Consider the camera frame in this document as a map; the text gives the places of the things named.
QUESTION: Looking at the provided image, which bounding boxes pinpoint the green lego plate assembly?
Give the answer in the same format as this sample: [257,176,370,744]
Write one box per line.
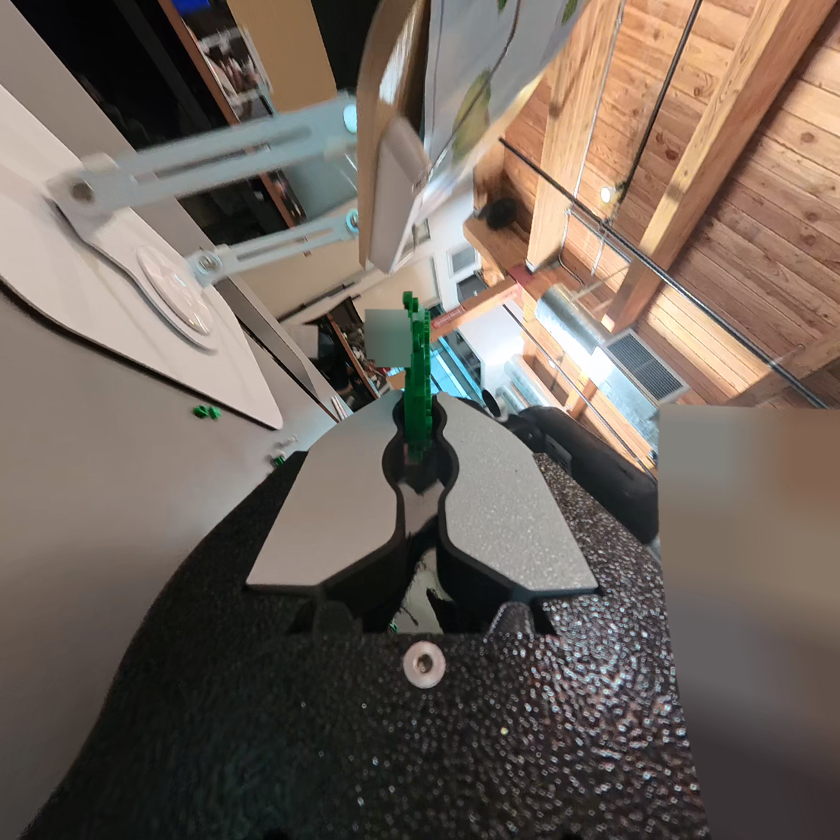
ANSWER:
[402,290,434,467]

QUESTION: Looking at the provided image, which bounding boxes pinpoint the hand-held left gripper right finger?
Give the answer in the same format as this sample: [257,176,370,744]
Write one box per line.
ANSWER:
[433,392,601,601]

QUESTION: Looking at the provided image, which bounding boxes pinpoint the white book stand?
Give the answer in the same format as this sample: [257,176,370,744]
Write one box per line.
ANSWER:
[0,0,434,432]

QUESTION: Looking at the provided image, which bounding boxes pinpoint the tan rounded board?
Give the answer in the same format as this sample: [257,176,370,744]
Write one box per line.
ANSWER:
[226,0,339,112]

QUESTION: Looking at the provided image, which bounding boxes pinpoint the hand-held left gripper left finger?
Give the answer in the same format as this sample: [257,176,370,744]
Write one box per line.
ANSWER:
[245,390,404,597]

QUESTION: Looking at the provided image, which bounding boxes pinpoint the silver ventilation duct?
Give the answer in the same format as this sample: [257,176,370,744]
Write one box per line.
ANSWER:
[502,354,565,411]
[535,285,690,427]

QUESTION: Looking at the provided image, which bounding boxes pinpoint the open instruction booklet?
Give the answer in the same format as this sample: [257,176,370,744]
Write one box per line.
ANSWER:
[420,0,592,231]

